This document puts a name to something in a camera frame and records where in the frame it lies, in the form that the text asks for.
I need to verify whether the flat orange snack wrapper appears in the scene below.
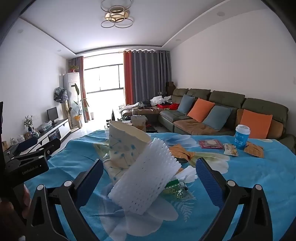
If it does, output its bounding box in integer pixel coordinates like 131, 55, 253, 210
243, 142, 265, 159

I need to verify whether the pile of white clothes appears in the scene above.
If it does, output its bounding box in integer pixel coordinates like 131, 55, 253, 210
150, 95, 173, 106

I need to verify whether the glass balcony window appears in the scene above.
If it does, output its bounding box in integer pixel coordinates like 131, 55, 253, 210
83, 53, 125, 121

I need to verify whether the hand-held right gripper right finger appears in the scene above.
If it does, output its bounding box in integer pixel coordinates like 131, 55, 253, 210
196, 158, 273, 241

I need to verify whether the red cloth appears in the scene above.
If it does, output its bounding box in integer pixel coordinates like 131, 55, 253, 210
157, 103, 179, 110

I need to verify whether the black and white tv cabinet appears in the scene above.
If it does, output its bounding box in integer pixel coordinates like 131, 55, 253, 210
2, 119, 70, 158

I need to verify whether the stack of cardboard boxes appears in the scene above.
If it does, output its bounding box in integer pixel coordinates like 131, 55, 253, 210
165, 82, 176, 95

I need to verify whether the flower vase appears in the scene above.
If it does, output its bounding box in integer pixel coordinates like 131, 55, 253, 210
24, 115, 33, 133

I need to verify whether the standing fan with printed cover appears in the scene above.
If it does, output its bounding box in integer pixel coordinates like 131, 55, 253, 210
54, 86, 70, 121

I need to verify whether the blue cushion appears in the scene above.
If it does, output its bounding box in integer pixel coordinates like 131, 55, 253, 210
178, 94, 195, 115
203, 105, 233, 132

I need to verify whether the blue floral blanket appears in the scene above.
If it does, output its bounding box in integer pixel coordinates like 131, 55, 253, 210
24, 129, 296, 241

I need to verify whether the orange cushion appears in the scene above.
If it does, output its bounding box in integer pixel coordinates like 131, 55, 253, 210
240, 109, 273, 139
187, 98, 215, 123

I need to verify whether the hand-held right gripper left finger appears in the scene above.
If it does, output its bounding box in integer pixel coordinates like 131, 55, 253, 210
26, 159, 104, 241

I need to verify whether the white standing air conditioner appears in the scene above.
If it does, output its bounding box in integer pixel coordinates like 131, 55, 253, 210
63, 72, 81, 121

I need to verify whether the white snack packet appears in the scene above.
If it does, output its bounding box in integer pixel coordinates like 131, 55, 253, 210
223, 143, 238, 156

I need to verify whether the blue paper coffee cup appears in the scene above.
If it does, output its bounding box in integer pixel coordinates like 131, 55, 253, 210
233, 124, 251, 150

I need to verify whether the brown snack wrapper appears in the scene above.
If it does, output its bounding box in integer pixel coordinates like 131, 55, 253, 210
168, 144, 197, 163

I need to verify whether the ring ceiling lamp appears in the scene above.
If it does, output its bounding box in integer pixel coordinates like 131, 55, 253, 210
100, 0, 134, 29

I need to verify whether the red packet with round disc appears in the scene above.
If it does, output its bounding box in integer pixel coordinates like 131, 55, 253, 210
198, 139, 223, 149

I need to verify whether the tall potted plant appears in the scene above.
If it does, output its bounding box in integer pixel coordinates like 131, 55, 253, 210
73, 83, 89, 128

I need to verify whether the orange and grey curtain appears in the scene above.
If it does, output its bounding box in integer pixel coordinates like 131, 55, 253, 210
123, 49, 172, 106

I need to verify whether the brown paper bag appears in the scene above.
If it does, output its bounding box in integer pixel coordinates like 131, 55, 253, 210
131, 115, 147, 132

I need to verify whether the beige dandelion print paper cup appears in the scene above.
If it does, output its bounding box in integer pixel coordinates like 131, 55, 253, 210
102, 120, 152, 186

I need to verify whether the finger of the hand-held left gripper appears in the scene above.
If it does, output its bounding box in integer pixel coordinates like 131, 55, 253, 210
38, 138, 62, 161
10, 136, 38, 156

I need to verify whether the white tissue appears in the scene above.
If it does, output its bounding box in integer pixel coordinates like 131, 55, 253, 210
176, 166, 198, 183

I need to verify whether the black monitor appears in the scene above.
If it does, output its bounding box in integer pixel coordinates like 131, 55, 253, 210
47, 107, 59, 124

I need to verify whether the clear plastic bag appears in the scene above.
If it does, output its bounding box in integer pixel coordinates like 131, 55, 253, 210
38, 120, 52, 131

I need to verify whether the striped narrow curtain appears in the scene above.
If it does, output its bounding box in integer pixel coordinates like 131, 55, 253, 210
71, 56, 90, 122

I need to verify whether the white foam fruit net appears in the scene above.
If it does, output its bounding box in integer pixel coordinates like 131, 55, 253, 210
108, 137, 182, 215

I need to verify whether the green sectional sofa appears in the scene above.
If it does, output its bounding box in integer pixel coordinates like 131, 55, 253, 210
121, 88, 296, 153

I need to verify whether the small green print plastic wrapper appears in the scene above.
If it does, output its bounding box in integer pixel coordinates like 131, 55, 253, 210
162, 179, 197, 200

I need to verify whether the dark coffee table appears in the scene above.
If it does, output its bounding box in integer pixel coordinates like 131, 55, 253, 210
104, 120, 160, 133

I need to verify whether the person's left hand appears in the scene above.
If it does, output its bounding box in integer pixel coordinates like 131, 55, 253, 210
22, 188, 31, 211

